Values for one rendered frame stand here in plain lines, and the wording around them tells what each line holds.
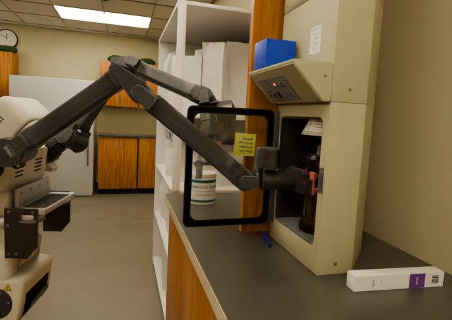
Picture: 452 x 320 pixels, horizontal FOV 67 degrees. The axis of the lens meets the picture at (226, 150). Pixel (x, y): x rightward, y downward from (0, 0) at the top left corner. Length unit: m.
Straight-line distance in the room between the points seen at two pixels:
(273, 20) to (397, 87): 0.51
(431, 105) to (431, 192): 0.28
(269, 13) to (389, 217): 0.86
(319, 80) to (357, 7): 0.21
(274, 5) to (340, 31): 0.41
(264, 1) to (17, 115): 0.89
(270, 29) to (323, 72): 0.42
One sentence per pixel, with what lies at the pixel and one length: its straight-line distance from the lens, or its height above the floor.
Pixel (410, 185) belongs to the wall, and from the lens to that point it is 1.34.
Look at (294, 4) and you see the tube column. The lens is 1.21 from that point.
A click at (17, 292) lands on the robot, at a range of 1.37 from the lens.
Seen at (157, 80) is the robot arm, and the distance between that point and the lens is 1.39.
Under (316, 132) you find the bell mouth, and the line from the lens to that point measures 1.04.
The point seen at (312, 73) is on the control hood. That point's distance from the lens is 0.92.
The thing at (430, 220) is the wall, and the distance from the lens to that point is 1.30.
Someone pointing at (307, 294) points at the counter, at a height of 0.94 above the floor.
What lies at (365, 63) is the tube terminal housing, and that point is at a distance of 1.01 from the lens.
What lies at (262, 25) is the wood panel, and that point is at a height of 1.68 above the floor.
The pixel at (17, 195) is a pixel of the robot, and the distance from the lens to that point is 1.26.
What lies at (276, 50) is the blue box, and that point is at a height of 1.57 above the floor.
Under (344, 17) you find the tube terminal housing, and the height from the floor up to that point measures 1.62.
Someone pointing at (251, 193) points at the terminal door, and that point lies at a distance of 1.20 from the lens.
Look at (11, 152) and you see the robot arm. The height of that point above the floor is 1.23.
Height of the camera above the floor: 1.36
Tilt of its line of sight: 6 degrees down
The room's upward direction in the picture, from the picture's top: 3 degrees clockwise
